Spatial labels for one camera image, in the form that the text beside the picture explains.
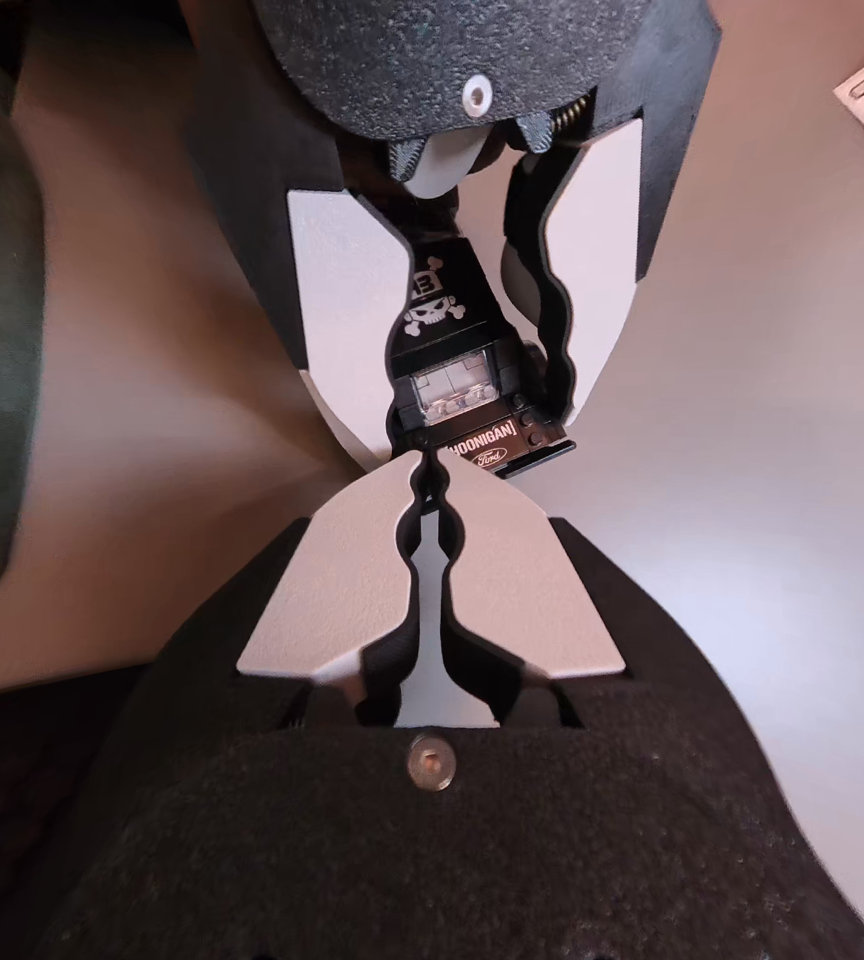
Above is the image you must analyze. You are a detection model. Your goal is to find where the black dimpled wrist rest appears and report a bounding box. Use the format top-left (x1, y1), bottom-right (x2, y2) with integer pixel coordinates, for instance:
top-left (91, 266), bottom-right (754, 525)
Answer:
top-left (0, 668), bottom-right (148, 960)

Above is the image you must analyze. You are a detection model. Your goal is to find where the black lego car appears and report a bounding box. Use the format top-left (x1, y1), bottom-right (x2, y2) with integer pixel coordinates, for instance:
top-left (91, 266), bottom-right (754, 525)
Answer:
top-left (387, 237), bottom-right (577, 478)

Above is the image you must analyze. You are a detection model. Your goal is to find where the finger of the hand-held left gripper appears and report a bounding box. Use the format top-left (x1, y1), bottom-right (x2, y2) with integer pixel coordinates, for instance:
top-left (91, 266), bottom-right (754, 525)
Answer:
top-left (285, 188), bottom-right (418, 463)
top-left (530, 117), bottom-right (646, 421)

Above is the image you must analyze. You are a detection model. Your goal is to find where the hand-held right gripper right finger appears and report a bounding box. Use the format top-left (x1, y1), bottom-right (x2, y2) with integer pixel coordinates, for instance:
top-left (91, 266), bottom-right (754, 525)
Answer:
top-left (426, 450), bottom-right (626, 688)

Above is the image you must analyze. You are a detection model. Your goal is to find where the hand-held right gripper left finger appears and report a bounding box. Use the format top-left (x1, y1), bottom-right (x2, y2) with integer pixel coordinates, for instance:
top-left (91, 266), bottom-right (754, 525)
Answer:
top-left (237, 450), bottom-right (433, 699)

